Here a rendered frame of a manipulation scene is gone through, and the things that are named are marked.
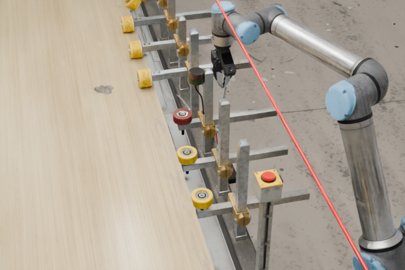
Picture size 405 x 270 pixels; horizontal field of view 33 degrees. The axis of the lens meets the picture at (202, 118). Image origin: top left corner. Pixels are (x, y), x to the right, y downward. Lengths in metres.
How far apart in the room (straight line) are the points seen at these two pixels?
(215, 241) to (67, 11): 1.59
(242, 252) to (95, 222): 0.56
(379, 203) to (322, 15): 3.37
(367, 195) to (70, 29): 1.84
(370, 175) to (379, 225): 0.18
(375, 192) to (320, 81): 2.49
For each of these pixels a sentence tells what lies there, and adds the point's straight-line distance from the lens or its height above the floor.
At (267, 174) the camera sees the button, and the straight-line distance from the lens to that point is 2.10.
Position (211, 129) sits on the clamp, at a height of 0.87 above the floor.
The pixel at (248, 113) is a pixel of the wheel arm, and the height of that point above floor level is 0.86.
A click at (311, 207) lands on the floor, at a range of 3.80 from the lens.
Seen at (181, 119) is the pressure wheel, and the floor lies 0.91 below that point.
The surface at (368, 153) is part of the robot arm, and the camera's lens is 2.30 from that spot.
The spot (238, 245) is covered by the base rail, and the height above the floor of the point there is 0.70.
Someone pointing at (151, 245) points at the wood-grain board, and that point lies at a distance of 2.35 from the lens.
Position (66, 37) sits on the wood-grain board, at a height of 0.90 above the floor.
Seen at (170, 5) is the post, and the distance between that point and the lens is 3.40.
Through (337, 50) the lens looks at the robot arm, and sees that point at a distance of 2.46.
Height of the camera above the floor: 2.62
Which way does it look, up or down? 37 degrees down
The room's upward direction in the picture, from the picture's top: straight up
